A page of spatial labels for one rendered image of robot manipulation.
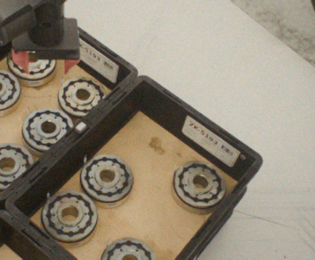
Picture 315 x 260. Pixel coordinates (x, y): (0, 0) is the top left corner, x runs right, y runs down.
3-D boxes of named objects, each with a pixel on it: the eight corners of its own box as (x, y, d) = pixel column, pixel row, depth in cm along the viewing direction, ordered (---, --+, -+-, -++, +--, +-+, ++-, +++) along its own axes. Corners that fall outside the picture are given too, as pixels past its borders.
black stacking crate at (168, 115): (135, 106, 141) (141, 74, 132) (248, 188, 133) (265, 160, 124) (3, 233, 122) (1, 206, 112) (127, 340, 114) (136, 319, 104)
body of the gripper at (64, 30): (78, 56, 105) (80, 25, 99) (13, 56, 104) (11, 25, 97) (76, 25, 108) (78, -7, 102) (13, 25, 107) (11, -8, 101)
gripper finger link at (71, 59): (78, 87, 112) (80, 52, 104) (36, 87, 111) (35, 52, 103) (76, 55, 115) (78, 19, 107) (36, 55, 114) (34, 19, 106)
